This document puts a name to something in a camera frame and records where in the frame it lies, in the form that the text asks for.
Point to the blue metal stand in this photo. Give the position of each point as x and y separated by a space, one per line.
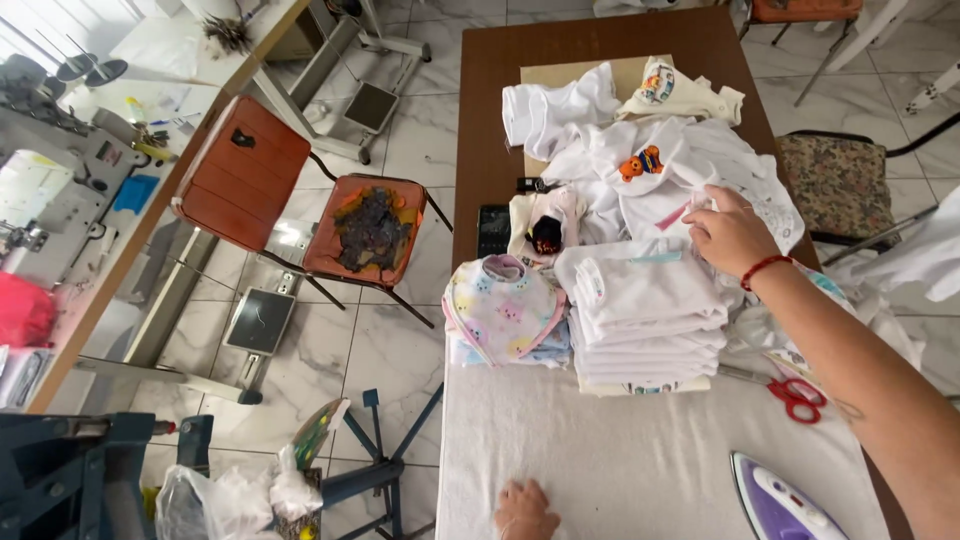
67 480

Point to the white plastic bag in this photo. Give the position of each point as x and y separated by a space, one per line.
210 502

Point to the person's right hand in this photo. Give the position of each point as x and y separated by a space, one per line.
739 240

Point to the orange chair with worn seat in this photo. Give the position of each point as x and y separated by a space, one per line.
247 172

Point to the hanging white cloth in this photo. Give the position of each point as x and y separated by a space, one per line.
922 247

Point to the red cloth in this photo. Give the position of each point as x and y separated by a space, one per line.
22 307

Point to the cream garment with colourful print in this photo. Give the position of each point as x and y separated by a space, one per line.
675 94

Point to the purple and white iron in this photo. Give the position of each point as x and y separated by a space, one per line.
780 502

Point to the white garment with bear print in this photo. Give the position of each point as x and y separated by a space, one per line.
600 161

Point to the white garment with pink trim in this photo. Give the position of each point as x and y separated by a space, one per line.
660 214

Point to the sewing table with metal legs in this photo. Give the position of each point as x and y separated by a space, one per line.
217 75

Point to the beige cardboard sheet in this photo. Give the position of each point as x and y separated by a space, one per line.
555 75

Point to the colourful painted board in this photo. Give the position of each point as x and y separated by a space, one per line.
319 431

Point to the black phone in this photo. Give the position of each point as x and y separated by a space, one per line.
493 231

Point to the cream and pink garment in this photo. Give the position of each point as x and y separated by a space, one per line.
559 206

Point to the brown wooden table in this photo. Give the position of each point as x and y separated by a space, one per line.
487 112

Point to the folded pastel animal print garments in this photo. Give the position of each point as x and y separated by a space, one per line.
502 307

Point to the stack of folded white garments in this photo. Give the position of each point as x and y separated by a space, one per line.
645 315

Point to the white plastic chair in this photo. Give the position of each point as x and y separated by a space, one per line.
877 30

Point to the floral cushioned chair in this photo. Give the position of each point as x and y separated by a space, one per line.
832 180

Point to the small black device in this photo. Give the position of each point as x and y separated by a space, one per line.
532 184

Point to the person's left hand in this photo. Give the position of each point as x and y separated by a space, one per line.
525 514

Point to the person's left fingers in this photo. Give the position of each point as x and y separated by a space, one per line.
525 489

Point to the white ironing cloth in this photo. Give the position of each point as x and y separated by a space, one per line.
637 465

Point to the pile of printed white garments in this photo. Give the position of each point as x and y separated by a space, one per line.
757 322

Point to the blue cloth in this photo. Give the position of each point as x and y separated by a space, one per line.
136 193

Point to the white sewing machine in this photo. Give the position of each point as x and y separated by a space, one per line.
52 187

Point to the black sewing pedal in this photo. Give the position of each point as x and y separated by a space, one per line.
260 321
371 106

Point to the crumpled plain white garment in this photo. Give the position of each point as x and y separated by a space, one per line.
547 112

